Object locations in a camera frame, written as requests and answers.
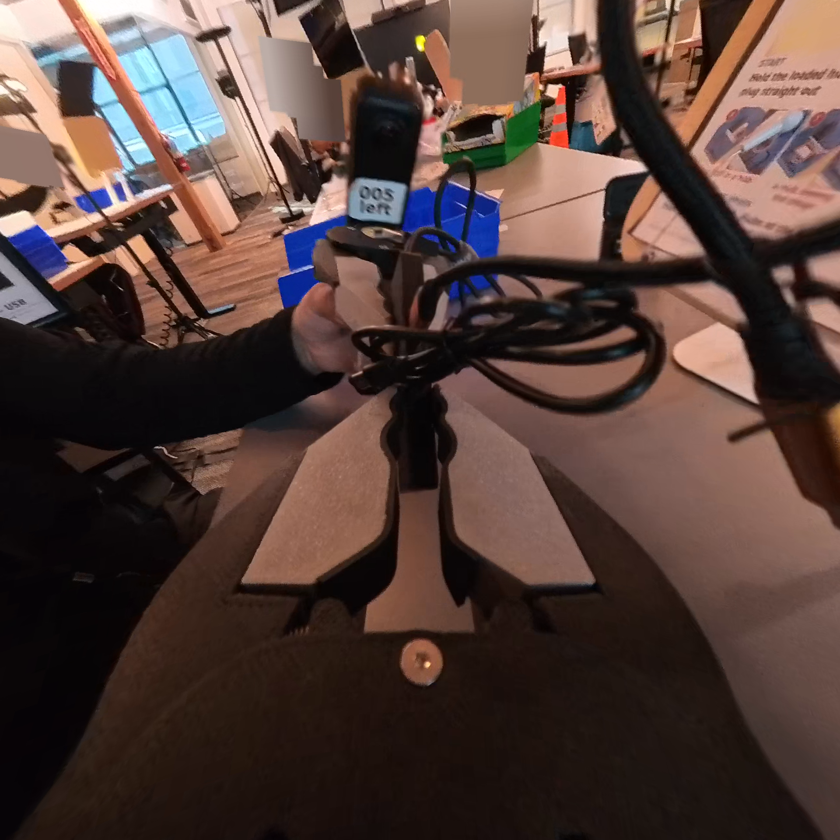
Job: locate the person's left forearm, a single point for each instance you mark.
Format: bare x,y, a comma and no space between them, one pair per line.
131,387

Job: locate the black legged background desk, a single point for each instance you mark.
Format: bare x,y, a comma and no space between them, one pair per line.
131,216

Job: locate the black pole stand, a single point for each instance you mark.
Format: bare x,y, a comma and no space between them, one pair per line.
253,131

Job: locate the orange traffic cone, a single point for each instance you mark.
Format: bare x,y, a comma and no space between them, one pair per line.
559,124

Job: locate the black office chair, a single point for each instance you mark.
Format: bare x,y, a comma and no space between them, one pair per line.
131,472

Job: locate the blue plastic bin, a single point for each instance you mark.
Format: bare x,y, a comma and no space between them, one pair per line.
482,223
39,249

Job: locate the white clipboard stand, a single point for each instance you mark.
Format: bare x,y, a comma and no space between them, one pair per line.
715,361

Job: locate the white cabinet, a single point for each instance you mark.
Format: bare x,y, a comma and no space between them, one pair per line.
210,210

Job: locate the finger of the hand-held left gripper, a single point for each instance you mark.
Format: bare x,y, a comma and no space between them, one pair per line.
434,312
361,295

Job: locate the black framed sign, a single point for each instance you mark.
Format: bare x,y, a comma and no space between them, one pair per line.
26,289

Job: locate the green plastic bin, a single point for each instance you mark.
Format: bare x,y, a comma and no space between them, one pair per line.
512,141

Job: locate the laminated instruction sheet on stand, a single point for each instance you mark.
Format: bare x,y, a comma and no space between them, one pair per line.
709,98

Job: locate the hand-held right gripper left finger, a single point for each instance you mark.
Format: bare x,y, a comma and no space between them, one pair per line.
315,518

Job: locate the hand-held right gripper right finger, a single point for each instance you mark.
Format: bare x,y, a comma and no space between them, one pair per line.
518,518

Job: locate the person's left hand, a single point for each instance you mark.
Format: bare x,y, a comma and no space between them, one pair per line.
321,334

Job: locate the printed instruction sheet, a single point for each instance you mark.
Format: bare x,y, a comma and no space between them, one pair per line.
774,164

